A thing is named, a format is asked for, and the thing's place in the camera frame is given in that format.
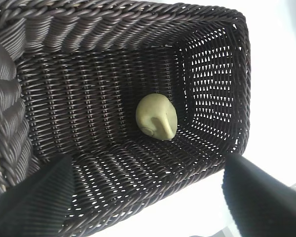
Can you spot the pale yellow potato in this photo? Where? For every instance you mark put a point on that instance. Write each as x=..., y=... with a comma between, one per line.
x=154, y=113

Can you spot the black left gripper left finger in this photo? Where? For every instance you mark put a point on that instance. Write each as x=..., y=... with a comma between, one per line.
x=39, y=207

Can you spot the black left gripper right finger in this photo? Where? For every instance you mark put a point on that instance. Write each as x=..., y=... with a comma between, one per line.
x=261, y=207

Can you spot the dark brown wicker basket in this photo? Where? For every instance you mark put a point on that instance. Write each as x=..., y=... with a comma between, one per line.
x=88, y=98

